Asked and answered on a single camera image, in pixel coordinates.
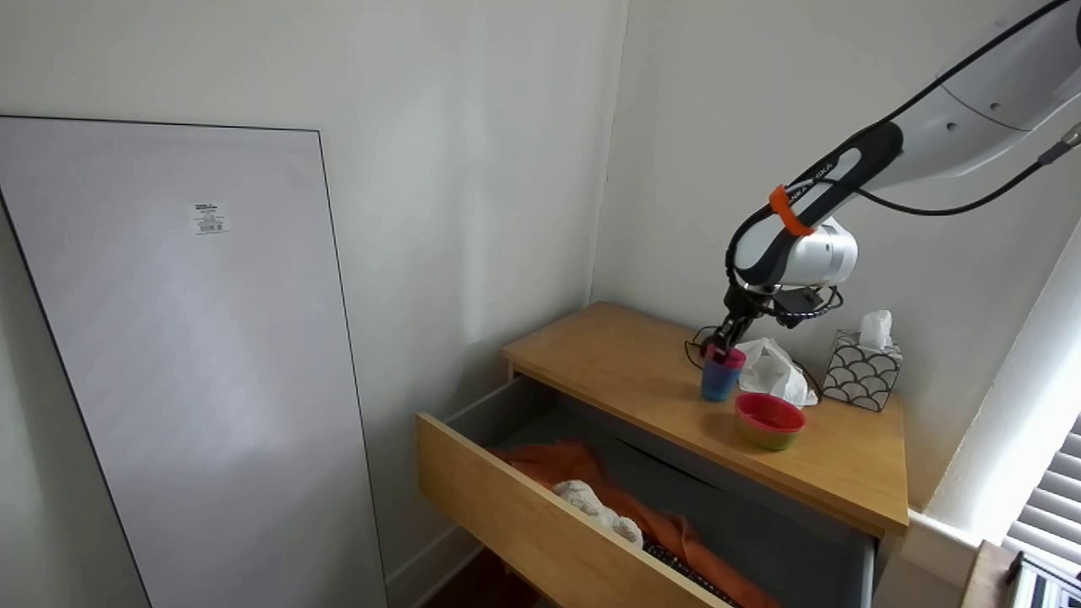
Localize crumpled white tissue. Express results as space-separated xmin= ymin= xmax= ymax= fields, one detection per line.
xmin=741 ymin=337 xmax=818 ymax=410

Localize orange cloth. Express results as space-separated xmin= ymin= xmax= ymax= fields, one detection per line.
xmin=499 ymin=438 xmax=781 ymax=608

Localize pink cup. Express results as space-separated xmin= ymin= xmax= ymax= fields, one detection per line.
xmin=701 ymin=348 xmax=745 ymax=401

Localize open wooden drawer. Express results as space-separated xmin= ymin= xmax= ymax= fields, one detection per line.
xmin=414 ymin=380 xmax=875 ymax=608

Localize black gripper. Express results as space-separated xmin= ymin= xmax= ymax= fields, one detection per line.
xmin=701 ymin=285 xmax=819 ymax=360

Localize black cable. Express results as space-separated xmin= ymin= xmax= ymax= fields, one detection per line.
xmin=687 ymin=319 xmax=728 ymax=372

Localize wooden nightstand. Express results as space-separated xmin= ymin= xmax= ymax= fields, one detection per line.
xmin=503 ymin=304 xmax=908 ymax=538

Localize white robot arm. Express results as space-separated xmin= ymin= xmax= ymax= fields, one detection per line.
xmin=700 ymin=0 xmax=1081 ymax=360

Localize white board panel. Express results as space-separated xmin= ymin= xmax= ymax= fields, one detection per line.
xmin=0 ymin=117 xmax=386 ymax=608

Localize white window blinds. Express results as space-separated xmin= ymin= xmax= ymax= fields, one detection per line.
xmin=1006 ymin=417 xmax=1081 ymax=572

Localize white plush toy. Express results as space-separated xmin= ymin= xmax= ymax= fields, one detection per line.
xmin=553 ymin=479 xmax=644 ymax=548

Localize patterned tissue box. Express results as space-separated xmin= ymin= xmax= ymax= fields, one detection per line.
xmin=819 ymin=312 xmax=903 ymax=411

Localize red and green bowl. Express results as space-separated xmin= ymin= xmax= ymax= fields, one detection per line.
xmin=734 ymin=392 xmax=807 ymax=452

